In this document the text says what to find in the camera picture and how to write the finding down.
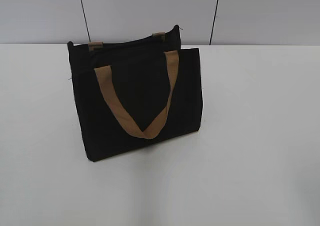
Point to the tan bag handle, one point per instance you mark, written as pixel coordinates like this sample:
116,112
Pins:
138,91
93,45

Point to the tan front bag handle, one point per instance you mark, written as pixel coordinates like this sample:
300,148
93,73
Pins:
138,91

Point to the tan rear bag handle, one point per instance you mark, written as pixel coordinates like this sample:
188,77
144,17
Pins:
93,45

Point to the black canvas tote bag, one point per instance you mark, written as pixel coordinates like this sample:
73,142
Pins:
102,135

